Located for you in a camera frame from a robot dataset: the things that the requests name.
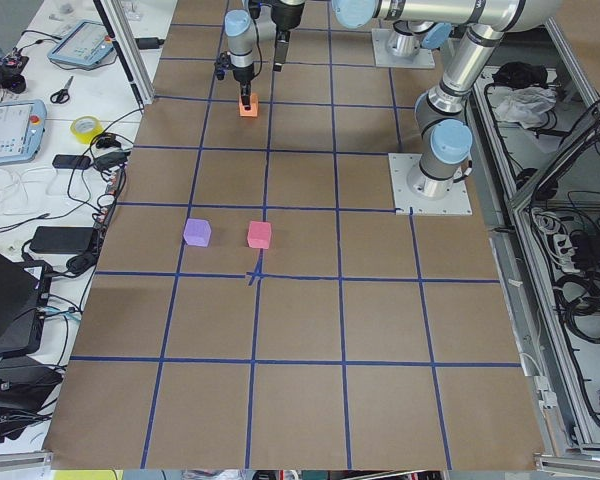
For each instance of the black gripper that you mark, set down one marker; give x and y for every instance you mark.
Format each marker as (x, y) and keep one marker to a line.
(242, 76)
(283, 20)

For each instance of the blue teach pendant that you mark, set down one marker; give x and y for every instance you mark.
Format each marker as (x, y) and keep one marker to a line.
(21, 130)
(85, 46)

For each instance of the black handled scissors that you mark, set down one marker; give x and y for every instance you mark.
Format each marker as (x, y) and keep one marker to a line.
(62, 96)

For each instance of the blue teach pendant far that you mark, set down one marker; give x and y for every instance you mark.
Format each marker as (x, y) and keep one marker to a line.
(85, 46)

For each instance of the blue teach pendant near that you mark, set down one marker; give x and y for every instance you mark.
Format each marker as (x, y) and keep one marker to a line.
(21, 130)

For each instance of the black laptop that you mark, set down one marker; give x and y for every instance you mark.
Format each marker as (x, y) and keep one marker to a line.
(24, 289)

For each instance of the yellow tape roll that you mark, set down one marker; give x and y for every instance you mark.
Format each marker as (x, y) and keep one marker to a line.
(86, 128)

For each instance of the orange foam block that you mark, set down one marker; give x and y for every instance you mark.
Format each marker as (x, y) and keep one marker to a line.
(249, 109)

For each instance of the aluminium frame post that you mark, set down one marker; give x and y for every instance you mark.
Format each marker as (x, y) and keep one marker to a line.
(112, 15)

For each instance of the purple foam block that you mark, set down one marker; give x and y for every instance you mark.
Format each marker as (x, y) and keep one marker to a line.
(197, 232)

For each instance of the pink foam block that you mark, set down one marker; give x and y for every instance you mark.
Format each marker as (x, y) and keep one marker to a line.
(259, 235)

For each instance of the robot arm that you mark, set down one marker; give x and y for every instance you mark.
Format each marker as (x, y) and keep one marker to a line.
(246, 27)
(446, 139)

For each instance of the small black adapter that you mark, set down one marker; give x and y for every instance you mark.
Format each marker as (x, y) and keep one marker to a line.
(71, 162)

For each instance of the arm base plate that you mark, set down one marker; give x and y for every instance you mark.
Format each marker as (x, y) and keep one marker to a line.
(397, 50)
(416, 194)

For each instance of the black power adapter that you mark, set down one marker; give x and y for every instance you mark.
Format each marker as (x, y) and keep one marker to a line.
(61, 239)

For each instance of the brown paper mat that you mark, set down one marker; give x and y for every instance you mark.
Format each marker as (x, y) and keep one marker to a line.
(359, 339)

